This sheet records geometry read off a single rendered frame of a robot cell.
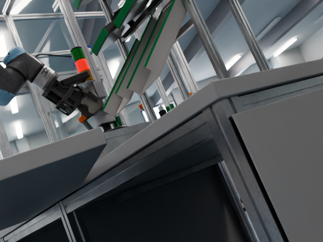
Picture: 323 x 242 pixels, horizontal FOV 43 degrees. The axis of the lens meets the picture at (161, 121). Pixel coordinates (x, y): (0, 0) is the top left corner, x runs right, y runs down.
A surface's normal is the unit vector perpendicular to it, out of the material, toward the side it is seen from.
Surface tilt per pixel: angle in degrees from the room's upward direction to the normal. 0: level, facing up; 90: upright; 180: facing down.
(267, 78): 90
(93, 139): 90
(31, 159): 90
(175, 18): 90
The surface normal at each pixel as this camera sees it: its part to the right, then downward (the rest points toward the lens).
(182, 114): -0.76, 0.20
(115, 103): 0.40, -0.33
